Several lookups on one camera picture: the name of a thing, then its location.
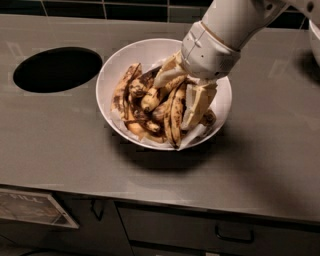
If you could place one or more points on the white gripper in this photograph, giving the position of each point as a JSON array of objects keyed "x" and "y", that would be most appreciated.
[{"x": 207, "y": 53}]

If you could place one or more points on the long spotted top banana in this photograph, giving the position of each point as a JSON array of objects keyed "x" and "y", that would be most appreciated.
[{"x": 174, "y": 115}]

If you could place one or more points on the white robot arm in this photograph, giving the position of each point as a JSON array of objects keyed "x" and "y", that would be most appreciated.
[{"x": 234, "y": 22}]

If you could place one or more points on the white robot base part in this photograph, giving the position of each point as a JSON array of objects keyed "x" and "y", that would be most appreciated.
[{"x": 314, "y": 36}]

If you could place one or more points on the spotted banana with stem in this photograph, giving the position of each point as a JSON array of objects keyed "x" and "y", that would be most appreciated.
[{"x": 154, "y": 96}]

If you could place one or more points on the white paper bowl liner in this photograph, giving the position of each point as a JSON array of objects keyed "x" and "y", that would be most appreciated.
[{"x": 163, "y": 107}]

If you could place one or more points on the right short spotted banana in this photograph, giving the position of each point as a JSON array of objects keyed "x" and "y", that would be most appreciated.
[{"x": 208, "y": 118}]

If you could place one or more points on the white ceramic bowl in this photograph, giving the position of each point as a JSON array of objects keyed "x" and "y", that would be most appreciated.
[{"x": 150, "y": 53}]

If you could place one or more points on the small dark banana left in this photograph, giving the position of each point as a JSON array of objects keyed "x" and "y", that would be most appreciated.
[{"x": 140, "y": 85}]

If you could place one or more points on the bottom curved yellow banana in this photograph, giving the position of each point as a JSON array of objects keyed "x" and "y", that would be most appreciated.
[{"x": 141, "y": 125}]

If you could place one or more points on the left curved spotted banana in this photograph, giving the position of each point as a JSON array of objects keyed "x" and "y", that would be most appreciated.
[{"x": 119, "y": 101}]

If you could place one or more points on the round black counter hole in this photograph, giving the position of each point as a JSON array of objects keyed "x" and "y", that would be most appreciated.
[{"x": 57, "y": 70}]

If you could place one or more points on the grey cabinet drawer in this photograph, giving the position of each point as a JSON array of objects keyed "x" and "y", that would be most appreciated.
[{"x": 196, "y": 231}]

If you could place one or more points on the framed label sign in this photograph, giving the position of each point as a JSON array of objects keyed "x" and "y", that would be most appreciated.
[{"x": 34, "y": 207}]

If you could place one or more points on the black drawer handle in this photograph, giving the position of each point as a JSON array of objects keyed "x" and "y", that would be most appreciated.
[{"x": 234, "y": 233}]

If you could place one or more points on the black cabinet door handle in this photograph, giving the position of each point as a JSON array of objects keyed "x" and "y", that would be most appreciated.
[{"x": 97, "y": 208}]

